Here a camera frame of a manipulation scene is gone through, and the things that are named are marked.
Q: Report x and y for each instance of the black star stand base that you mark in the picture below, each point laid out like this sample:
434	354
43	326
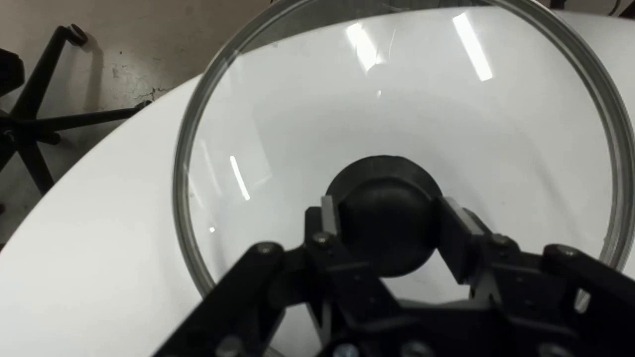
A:
25	126

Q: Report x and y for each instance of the glass lid with black knob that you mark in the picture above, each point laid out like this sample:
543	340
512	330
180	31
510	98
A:
462	120

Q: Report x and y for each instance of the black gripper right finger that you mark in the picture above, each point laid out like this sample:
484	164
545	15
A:
561	304

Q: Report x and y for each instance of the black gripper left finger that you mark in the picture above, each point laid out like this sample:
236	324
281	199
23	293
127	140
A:
264	304

